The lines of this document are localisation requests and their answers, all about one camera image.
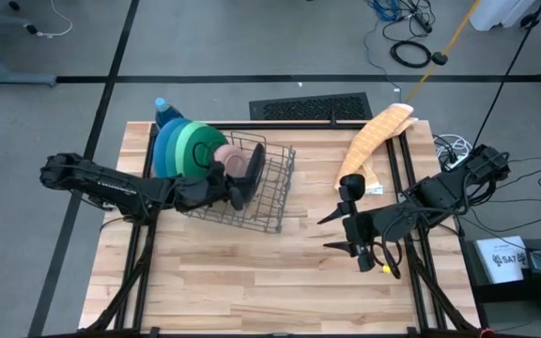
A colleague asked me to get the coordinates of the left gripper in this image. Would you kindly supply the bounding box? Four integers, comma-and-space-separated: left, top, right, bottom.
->
174, 161, 247, 212

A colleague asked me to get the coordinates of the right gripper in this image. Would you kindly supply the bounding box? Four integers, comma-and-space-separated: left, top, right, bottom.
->
317, 186, 394, 273

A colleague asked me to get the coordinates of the black plate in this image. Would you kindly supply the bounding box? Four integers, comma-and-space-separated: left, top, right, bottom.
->
236, 142, 268, 207

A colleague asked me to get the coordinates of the pink plate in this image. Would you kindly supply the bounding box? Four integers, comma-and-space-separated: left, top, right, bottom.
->
212, 143, 252, 180

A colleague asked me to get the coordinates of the dark green plate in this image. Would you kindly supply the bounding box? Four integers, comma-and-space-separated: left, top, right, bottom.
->
186, 122, 228, 180

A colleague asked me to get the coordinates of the light green plate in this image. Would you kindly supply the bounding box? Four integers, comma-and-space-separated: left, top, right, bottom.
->
175, 120, 206, 179

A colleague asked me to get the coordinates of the teal plate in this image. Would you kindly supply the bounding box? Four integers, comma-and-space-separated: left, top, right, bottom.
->
163, 117, 192, 178

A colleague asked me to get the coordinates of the blue plate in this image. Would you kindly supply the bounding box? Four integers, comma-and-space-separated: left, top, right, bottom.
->
152, 116, 187, 179

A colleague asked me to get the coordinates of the black round cup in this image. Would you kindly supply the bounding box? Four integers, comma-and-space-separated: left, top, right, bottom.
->
340, 173, 367, 202

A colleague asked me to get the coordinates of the beige cloth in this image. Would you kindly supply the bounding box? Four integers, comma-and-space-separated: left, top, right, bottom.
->
362, 116, 420, 196

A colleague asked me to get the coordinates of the striped kitchen towel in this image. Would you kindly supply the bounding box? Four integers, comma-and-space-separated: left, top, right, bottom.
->
333, 102, 415, 192

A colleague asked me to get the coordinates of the white printed booklet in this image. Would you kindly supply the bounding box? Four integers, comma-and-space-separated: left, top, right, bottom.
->
477, 236, 531, 285

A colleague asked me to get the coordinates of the black side tray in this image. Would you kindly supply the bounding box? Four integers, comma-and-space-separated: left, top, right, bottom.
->
462, 237, 541, 304

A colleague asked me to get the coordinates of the black power strip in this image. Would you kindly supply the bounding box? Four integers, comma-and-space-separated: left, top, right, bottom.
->
410, 9, 435, 35

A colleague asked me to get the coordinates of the white floor appliance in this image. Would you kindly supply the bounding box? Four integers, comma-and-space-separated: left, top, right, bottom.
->
468, 0, 541, 32

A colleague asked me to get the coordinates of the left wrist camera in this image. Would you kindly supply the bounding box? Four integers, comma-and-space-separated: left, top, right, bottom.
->
209, 159, 232, 182

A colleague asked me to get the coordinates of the grey wire dish rack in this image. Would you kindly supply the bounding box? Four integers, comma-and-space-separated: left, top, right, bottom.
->
183, 130, 297, 235

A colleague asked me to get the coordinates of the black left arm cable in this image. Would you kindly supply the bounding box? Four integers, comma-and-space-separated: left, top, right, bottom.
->
192, 142, 216, 171

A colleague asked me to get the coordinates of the black table frame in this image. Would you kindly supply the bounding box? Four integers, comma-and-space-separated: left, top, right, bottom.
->
77, 119, 483, 338

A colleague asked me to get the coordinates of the white cable bundle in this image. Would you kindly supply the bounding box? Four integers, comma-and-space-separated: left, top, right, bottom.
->
432, 133, 473, 170

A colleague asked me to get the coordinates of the coiled black floor cable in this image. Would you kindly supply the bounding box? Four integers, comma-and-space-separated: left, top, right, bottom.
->
389, 39, 434, 69

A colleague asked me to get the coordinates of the yellow hanging cord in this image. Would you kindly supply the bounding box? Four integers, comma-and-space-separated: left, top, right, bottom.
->
404, 0, 482, 104

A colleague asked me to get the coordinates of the blue floor cable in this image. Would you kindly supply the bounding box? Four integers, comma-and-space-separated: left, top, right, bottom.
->
368, 0, 401, 23

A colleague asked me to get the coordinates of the thin black hanging cable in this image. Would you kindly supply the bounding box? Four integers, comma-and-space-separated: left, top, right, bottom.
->
471, 0, 541, 149

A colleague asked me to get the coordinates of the white floor cable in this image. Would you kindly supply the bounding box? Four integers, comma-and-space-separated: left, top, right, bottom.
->
35, 0, 73, 38

